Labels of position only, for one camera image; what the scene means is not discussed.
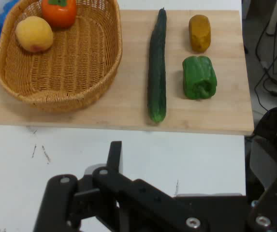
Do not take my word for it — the wooden cutting board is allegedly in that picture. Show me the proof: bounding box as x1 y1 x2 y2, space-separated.
0 9 255 136

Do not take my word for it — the woven wicker basket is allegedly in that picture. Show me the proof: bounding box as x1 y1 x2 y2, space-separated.
0 0 123 113

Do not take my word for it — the black floor cable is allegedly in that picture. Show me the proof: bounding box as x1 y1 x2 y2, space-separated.
253 0 277 114

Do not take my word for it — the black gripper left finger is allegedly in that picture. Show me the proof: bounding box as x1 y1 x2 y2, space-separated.
33 141 209 232

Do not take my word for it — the yellow lemon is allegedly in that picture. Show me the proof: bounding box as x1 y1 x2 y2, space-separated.
15 15 54 53

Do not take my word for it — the long dark green cucumber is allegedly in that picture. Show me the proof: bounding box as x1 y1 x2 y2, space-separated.
147 8 168 123

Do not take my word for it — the green bell pepper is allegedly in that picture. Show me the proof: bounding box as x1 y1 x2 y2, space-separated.
182 56 218 100

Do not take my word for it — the orange persimmon with green calyx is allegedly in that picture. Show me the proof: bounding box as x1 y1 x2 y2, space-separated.
41 0 77 29

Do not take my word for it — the yellow-brown bell pepper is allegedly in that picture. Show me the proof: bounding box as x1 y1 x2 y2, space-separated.
189 14 212 53

